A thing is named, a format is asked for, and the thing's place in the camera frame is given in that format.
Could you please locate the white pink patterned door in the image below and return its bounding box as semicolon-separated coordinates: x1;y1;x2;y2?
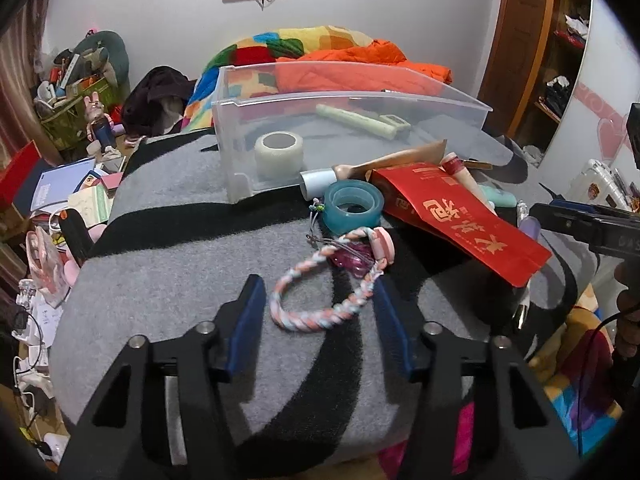
542;0;640;176

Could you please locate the black orange tool handle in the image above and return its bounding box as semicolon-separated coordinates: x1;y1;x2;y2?
57;208;96;268

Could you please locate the pink white braided bracelet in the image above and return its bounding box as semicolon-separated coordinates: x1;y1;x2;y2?
270;227;396;332

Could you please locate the pale green booklet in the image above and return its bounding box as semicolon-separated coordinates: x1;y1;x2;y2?
67;186;115;226

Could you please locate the red paper bag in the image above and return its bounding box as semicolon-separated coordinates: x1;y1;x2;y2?
370;162;552;288

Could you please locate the grey black patterned blanket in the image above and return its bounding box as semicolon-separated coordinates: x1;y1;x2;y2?
50;127;601;476

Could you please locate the colourful patchwork blanket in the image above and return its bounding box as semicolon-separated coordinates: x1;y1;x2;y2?
180;25;626;478

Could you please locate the blue notebook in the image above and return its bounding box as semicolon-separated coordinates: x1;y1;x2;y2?
30;157;96;213

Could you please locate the blue tape roll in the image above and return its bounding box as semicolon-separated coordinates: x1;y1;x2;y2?
324;180;385;235

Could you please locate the grey green neck pillow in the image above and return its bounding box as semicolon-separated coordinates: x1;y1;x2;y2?
72;30;130;88

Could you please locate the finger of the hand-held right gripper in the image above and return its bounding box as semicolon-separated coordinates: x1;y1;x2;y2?
531;199;601;243

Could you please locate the red box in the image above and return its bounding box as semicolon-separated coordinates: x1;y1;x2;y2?
0;140;53;211

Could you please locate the mint green item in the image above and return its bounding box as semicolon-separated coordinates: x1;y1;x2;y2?
482;187;521;211

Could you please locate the pink white pouch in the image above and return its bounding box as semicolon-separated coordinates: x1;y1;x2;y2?
25;230;68;293

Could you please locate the clear plastic storage bin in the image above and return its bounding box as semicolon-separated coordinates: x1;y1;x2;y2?
211;60;494;205

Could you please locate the pink bunny toy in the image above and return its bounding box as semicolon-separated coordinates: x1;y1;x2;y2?
82;94;108;128

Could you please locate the orange puffer jacket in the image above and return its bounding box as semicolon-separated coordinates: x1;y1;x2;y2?
275;37;453;98

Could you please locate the striped brown curtain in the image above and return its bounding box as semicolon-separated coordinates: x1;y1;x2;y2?
0;0;56;161

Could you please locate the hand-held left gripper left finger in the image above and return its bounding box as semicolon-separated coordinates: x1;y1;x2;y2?
59;274;267;480

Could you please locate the pink round holder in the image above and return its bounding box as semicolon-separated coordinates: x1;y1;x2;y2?
62;222;108;286

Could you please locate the green storage bag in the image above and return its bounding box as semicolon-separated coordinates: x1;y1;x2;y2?
37;75;123;151

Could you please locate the clear storage case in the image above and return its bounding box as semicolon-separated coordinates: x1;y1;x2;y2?
567;159;640;211

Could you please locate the beige tube red cap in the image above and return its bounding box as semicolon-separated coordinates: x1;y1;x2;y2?
440;152;496;211

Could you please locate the pale green stick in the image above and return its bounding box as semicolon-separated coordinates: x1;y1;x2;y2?
316;104;401;141

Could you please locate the wooden wardrobe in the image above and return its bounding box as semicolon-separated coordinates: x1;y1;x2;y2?
477;0;593;153

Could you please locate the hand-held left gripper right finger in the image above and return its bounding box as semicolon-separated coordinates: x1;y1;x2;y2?
372;276;583;480

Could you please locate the purple translucent item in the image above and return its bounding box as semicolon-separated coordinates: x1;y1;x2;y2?
517;200;542;243

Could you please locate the white tape roll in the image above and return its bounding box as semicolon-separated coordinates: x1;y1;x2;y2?
254;131;306;180

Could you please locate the beige tube white cap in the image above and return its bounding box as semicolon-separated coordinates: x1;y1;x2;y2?
300;140;447;201

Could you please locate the dark clothing pile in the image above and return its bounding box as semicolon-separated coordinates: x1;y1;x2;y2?
121;66;193;137

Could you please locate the person's right hand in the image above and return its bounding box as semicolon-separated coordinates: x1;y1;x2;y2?
614;260;640;358

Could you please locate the magenta charm beaded cord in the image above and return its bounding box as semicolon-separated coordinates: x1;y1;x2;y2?
306;199;376;280

